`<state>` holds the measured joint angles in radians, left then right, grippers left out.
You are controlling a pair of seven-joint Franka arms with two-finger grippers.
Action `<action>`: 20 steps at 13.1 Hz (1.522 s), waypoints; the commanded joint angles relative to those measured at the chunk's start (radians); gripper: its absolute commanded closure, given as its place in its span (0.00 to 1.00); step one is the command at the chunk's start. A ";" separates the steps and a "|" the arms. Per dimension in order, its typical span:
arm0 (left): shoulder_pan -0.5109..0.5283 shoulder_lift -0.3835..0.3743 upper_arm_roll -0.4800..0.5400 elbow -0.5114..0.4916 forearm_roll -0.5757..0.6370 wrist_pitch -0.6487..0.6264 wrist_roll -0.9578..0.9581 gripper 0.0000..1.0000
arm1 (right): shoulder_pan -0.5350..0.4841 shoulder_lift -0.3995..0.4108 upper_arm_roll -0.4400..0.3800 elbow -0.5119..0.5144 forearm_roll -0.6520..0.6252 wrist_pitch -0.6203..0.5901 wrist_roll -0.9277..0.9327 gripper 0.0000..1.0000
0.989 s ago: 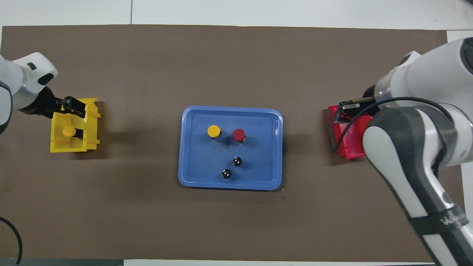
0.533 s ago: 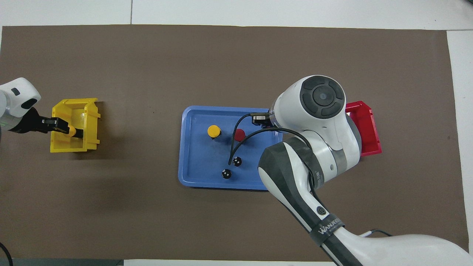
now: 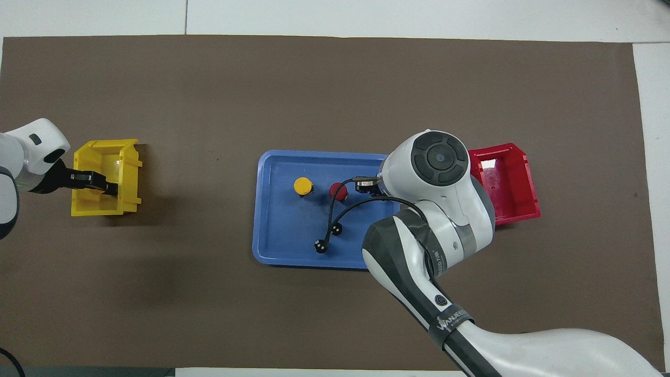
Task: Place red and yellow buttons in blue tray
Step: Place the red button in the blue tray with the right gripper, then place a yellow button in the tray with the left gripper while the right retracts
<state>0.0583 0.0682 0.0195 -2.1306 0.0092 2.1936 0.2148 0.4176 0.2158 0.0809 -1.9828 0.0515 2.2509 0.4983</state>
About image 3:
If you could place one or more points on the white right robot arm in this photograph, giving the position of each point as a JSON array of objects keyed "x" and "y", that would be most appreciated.
[{"x": 445, "y": 209}]

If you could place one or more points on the blue plastic tray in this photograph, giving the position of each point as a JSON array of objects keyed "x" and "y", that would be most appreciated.
[{"x": 282, "y": 235}]

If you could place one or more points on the red plastic bin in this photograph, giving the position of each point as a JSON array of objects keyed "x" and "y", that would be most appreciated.
[{"x": 518, "y": 183}]

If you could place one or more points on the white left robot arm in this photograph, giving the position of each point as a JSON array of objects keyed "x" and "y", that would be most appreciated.
[{"x": 31, "y": 146}]

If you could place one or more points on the red push button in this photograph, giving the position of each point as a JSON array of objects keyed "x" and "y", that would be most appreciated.
[{"x": 341, "y": 192}]

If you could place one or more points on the brown table mat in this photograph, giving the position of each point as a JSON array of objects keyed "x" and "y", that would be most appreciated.
[{"x": 209, "y": 94}]

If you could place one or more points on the yellow push button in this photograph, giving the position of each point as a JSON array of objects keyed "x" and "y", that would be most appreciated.
[{"x": 303, "y": 185}]

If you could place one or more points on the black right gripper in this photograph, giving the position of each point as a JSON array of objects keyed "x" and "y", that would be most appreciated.
[{"x": 369, "y": 188}]

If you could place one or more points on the yellow plastic bin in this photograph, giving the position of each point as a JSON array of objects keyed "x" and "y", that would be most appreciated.
[{"x": 99, "y": 152}]

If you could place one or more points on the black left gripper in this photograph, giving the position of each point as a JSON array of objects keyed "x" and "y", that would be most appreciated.
[{"x": 57, "y": 178}]

